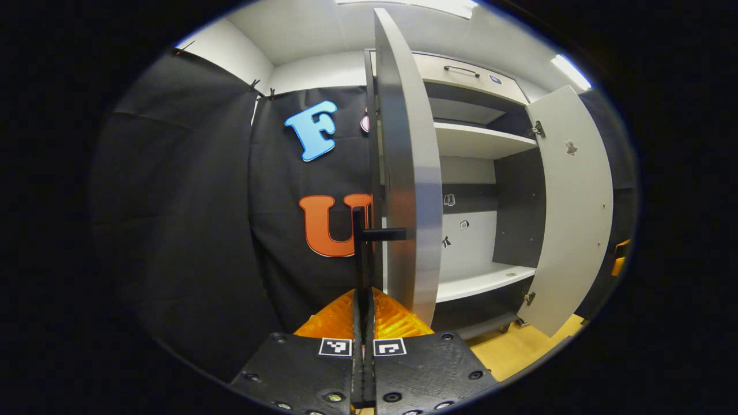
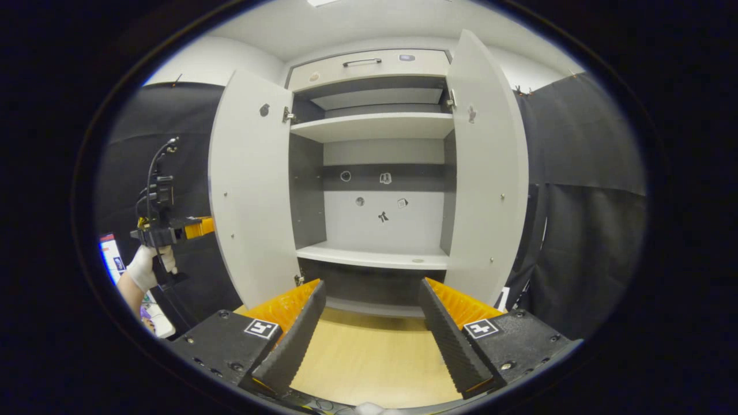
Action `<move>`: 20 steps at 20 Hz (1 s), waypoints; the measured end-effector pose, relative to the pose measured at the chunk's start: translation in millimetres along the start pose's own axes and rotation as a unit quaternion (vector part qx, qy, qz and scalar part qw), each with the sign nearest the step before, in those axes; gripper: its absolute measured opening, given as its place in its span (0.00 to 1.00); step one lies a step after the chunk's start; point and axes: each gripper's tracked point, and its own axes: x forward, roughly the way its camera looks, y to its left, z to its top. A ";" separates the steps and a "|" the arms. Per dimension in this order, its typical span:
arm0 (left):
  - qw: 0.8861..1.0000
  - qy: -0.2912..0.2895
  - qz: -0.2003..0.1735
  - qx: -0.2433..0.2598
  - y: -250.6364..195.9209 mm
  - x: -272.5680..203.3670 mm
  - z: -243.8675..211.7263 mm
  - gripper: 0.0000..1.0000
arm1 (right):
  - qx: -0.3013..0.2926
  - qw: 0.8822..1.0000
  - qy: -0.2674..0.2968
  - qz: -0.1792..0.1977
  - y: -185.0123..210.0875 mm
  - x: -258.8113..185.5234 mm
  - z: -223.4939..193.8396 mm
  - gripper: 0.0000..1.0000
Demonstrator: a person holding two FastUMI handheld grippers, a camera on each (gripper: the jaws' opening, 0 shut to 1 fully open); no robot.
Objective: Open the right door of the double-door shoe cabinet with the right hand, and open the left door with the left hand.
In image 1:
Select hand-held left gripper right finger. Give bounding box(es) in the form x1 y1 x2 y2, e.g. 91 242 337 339
364 286 500 415

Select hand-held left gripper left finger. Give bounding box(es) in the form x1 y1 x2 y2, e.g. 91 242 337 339
231 288 366 415

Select grey shoe cabinet door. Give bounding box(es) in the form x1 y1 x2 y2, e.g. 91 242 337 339
517 85 614 338

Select grey double-door shoe cabinet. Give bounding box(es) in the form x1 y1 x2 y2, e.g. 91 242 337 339
363 8 614 342

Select black door handle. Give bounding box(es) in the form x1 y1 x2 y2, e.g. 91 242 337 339
353 206 408 296

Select cabinet door with checkered sticker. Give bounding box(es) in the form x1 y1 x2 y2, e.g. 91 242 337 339
374 8 443 327

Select white cabinet shelf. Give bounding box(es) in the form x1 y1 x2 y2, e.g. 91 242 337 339
436 262 537 304
434 122 539 160

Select grey cabinet drawer front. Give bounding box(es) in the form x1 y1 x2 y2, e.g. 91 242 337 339
412 53 530 105

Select black backdrop cloth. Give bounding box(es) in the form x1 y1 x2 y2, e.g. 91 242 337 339
89 49 639 384

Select narrow ceiling light panel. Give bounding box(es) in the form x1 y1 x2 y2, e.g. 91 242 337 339
551 54 592 92

